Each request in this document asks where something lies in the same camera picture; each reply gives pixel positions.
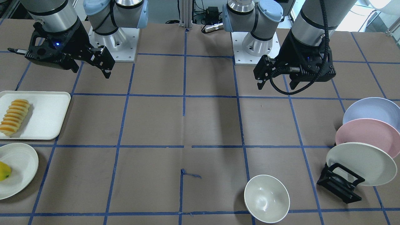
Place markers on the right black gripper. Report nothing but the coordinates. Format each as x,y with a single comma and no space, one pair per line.
79,40

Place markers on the white plate in rack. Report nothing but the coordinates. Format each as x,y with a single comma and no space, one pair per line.
371,163

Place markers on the white rectangular tray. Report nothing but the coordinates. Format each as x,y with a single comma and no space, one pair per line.
45,117

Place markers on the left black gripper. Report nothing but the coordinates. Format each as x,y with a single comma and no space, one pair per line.
290,50

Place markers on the silver cylindrical connector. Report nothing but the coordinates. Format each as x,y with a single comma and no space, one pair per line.
211,28

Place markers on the pink plate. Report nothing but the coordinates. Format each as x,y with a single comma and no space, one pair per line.
370,131

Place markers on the aluminium frame post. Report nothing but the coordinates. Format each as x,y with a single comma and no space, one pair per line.
186,13

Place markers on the yellow lemon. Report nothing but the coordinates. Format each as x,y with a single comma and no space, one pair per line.
5,171

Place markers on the blue plate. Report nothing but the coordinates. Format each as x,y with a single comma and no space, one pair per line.
375,108

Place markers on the sliced yellow bread loaf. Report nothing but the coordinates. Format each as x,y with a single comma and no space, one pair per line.
14,117

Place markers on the black plate rack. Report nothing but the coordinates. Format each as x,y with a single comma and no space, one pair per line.
338,185

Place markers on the white bowl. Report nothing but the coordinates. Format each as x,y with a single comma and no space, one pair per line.
266,198

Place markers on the white round plate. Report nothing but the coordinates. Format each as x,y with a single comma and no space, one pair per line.
23,161

